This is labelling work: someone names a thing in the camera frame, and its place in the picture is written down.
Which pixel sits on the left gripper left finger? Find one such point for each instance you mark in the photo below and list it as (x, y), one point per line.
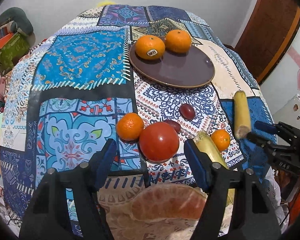
(47, 215)

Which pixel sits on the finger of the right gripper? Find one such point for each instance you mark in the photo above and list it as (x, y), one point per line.
(265, 144)
(268, 128)

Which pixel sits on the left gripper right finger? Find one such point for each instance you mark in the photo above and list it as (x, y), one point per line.
(253, 215)

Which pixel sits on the small tangerine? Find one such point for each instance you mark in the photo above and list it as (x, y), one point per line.
(129, 127)
(221, 139)

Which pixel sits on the dark red grape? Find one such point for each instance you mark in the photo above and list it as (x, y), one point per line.
(187, 111)
(174, 124)

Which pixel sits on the peeled pomelo segment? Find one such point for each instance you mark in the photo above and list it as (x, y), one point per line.
(167, 201)

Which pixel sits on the red tomato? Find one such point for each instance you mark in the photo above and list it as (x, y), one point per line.
(159, 142)

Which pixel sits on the large orange with sticker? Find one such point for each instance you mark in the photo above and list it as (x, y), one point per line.
(149, 47)

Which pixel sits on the white sliding wardrobe door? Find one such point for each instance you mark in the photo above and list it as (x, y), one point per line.
(284, 81)

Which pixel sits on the purple round plate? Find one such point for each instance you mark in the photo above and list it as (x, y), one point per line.
(191, 70)

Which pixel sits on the brown wooden door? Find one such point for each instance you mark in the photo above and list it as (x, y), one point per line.
(269, 32)

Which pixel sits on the patchwork blue tablecloth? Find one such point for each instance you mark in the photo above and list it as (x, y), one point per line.
(66, 96)

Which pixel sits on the green storage box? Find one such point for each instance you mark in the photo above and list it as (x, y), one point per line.
(12, 48)

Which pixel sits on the yellow curved chair back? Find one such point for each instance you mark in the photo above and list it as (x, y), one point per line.
(105, 2)

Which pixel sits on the grey plush pillow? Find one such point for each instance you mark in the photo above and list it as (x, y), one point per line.
(16, 20)

